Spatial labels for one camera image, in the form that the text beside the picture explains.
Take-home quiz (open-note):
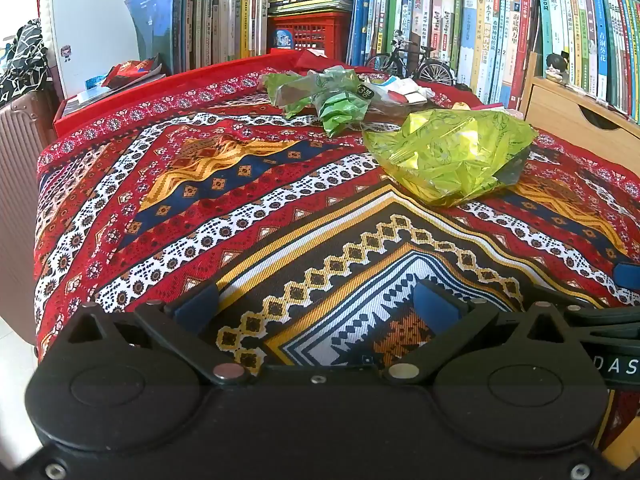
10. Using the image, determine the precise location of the pink hard-shell suitcase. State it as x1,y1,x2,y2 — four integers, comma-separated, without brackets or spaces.
0,87,58,346

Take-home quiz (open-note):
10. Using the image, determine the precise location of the patterned red tablecloth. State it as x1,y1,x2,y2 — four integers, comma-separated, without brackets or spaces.
35,52,640,461

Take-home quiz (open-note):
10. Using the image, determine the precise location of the row of pale-spine books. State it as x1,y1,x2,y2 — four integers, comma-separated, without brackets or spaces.
125,0,271,76

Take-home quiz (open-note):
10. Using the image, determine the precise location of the small red white packet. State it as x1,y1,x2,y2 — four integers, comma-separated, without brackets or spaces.
387,85,436,106

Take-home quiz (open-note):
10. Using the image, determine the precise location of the row of blue green books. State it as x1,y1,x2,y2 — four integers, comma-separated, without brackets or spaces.
347,0,533,108

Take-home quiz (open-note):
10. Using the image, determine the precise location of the red gold snack packet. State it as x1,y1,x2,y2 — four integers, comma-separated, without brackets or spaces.
100,60,163,91

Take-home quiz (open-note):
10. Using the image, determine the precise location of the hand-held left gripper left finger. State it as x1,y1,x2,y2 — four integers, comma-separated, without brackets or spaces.
50,285,251,386

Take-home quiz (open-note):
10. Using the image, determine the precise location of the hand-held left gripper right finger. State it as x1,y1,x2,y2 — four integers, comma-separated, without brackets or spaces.
382,280,583,386

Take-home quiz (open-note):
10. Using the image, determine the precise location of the row of colourful slim books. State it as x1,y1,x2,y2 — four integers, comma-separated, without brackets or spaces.
532,0,640,126

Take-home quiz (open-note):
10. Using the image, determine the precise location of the black model bicycle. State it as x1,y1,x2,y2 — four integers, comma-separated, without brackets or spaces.
365,32,456,86

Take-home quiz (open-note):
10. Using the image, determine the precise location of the wooden drawer box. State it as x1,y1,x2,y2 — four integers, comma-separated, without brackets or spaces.
520,52,640,161

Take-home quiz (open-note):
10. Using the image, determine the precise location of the plain red cloth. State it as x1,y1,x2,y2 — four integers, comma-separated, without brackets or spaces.
52,52,351,136

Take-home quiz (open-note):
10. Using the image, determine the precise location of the red plastic crate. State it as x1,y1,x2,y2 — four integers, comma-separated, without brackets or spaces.
270,10,351,58

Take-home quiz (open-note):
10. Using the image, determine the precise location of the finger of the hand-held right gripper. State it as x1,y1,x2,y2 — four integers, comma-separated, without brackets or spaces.
613,259,640,307
564,304,640,344

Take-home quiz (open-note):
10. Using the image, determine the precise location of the black white patterned bag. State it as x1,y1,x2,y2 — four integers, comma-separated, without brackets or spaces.
0,20,48,106

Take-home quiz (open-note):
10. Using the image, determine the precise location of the dark-haired small figurine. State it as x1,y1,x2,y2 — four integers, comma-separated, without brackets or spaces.
545,51,571,86

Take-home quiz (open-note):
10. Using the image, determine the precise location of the green crumpled snack wrapper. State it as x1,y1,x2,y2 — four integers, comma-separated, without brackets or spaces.
262,67,373,138

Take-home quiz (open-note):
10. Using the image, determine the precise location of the yellow-green plastic bag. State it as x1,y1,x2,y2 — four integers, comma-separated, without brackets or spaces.
362,109,538,208

